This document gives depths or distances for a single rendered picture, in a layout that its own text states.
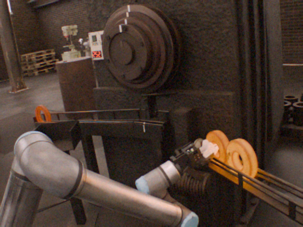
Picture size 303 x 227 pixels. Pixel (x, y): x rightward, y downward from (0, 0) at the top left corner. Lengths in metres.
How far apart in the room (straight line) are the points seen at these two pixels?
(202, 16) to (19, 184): 1.09
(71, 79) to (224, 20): 3.22
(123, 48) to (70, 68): 2.91
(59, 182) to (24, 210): 0.21
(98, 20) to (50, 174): 1.29
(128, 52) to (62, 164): 0.80
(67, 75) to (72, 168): 3.62
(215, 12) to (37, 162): 1.04
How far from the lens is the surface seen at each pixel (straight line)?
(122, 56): 1.42
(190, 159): 1.11
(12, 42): 8.42
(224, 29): 1.40
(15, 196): 0.89
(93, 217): 2.09
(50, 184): 0.75
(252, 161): 1.02
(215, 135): 1.16
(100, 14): 1.83
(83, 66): 4.31
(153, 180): 1.08
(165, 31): 1.37
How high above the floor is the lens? 1.23
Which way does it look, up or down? 17 degrees down
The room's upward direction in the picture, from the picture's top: 7 degrees counter-clockwise
